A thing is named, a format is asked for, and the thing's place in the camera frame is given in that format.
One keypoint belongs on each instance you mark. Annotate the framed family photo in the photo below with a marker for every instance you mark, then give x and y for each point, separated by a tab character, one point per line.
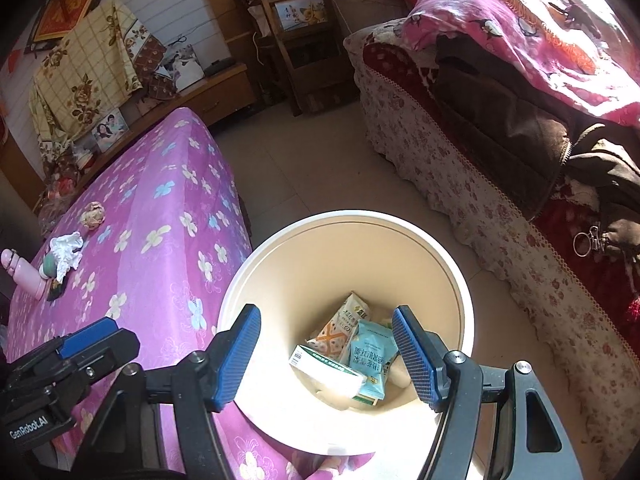
110	130

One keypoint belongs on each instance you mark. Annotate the low wooden cabinet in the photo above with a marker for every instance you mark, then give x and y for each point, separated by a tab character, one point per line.
220	95

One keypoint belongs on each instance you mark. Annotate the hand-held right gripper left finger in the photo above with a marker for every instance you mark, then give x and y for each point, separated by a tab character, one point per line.
235	360

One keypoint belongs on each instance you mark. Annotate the crumpled white tissue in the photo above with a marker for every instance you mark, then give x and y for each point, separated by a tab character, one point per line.
66	255

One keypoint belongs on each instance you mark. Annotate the red framed wall picture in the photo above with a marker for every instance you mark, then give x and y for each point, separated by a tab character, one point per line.
67	10

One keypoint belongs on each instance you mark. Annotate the dark green flat packet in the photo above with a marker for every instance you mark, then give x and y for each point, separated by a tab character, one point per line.
56	290

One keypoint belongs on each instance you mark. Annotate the pink cartoon print blanket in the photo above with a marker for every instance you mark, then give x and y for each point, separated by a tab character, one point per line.
525	25

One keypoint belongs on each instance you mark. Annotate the dark wooden chair rack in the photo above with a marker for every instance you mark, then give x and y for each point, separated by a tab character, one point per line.
300	35

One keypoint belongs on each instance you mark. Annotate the small black box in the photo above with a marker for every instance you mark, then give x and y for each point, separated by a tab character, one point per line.
220	65

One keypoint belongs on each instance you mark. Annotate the unframed leaning photo print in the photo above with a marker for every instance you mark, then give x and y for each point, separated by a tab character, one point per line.
182	67

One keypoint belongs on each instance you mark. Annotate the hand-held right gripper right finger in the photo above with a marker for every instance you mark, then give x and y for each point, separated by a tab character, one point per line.
415	360

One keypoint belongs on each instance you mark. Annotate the green and white carton box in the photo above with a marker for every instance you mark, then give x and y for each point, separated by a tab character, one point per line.
325	372

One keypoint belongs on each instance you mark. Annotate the pink water bottle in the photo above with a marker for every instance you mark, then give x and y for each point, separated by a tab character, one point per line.
22	272

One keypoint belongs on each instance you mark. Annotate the orange and white snack packet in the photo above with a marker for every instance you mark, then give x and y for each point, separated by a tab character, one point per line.
337	327

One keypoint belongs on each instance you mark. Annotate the yellow floral hanging cloth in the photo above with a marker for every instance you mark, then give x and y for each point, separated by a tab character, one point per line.
85	75

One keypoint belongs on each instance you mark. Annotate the white round waste bin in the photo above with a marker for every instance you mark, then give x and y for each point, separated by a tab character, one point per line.
300	270

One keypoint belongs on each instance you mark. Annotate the floral covered sofa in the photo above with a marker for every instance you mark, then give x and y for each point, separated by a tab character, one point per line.
480	200

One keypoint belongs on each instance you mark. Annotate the crumpled beige paper ball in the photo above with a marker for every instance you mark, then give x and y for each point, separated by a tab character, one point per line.
93	215

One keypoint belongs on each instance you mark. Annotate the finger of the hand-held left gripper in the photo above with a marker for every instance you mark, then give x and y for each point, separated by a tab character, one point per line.
87	339

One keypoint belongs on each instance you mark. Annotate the purple floral bed blanket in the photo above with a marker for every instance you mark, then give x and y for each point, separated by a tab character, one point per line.
150	240

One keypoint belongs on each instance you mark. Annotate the light blue snack packet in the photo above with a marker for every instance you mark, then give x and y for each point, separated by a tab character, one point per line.
367	360

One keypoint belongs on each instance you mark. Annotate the brown jacket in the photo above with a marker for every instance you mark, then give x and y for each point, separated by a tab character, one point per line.
500	125

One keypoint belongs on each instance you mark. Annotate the green round pouch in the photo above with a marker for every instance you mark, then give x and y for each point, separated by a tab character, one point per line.
48	267

